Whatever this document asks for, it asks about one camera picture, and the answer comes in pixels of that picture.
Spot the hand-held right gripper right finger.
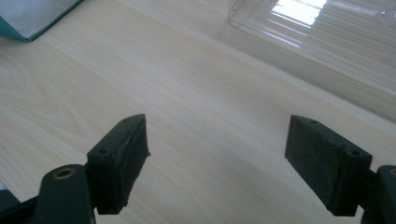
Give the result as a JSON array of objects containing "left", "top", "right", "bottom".
[{"left": 284, "top": 114, "right": 374, "bottom": 217}]

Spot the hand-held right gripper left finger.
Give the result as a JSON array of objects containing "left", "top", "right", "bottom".
[{"left": 86, "top": 113, "right": 151, "bottom": 216}]

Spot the white and teal tote bag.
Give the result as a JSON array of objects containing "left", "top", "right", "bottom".
[{"left": 0, "top": 0, "right": 85, "bottom": 43}]

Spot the clear plastic container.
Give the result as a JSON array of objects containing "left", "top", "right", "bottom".
[{"left": 227, "top": 0, "right": 396, "bottom": 91}]

